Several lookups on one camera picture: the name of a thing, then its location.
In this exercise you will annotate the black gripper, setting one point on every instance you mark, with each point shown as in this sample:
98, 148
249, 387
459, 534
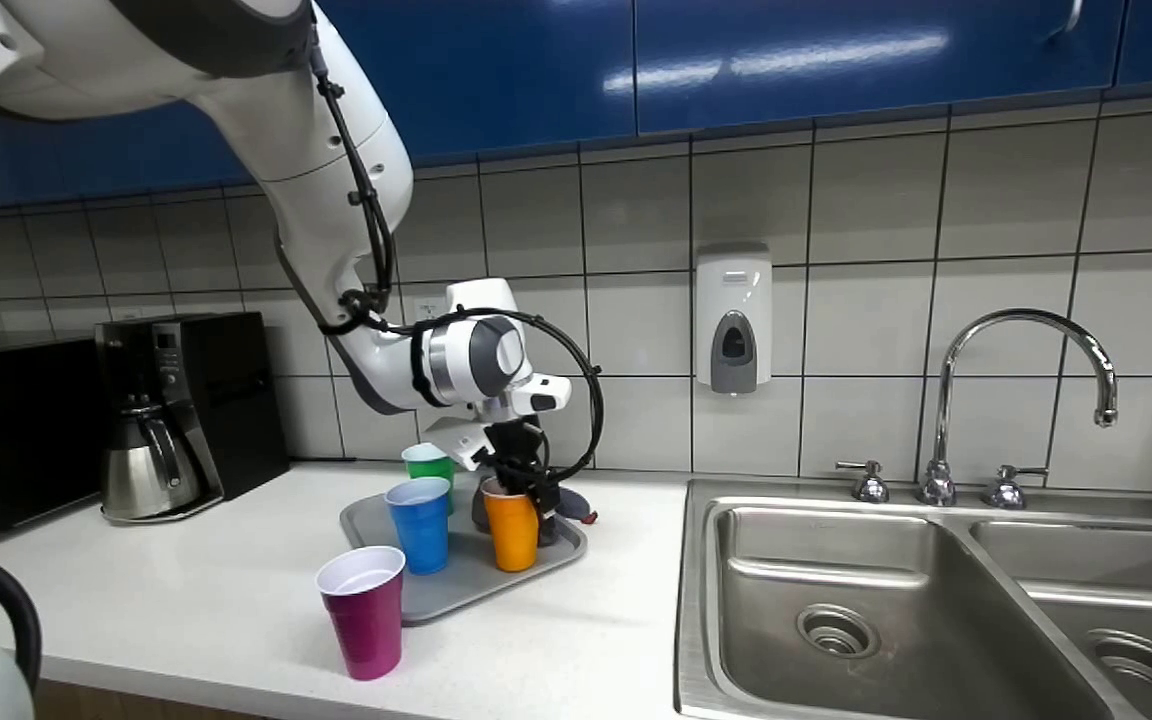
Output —
521, 463

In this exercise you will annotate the orange plastic cup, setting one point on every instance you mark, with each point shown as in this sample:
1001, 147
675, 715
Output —
515, 529

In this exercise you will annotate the blue plastic cup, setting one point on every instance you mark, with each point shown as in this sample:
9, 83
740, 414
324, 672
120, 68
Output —
420, 523

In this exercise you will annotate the green plastic cup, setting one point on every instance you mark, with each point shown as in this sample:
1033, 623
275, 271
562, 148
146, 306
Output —
425, 463

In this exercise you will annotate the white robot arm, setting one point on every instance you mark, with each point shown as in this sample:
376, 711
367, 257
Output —
302, 117

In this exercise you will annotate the magenta plastic cup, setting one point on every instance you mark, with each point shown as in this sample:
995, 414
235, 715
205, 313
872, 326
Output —
367, 592

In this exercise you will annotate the white soap dispenser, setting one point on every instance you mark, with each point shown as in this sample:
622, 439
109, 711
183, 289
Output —
734, 322

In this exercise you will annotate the stainless steel double sink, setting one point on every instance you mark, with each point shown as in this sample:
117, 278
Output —
804, 606

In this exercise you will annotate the steel coffee maker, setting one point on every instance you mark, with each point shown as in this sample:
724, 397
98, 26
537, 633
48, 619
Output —
214, 382

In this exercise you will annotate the steel coffee carafe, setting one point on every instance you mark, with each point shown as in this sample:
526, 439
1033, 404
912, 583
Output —
149, 471

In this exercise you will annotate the blue upper cabinets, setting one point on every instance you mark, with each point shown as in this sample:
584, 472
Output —
501, 78

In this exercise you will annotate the chrome kitchen faucet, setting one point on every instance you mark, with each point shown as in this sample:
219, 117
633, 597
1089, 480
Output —
987, 435

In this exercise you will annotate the black microwave oven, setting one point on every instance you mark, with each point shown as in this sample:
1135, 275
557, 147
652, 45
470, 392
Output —
54, 429

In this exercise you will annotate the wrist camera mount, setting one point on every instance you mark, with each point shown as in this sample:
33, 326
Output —
470, 446

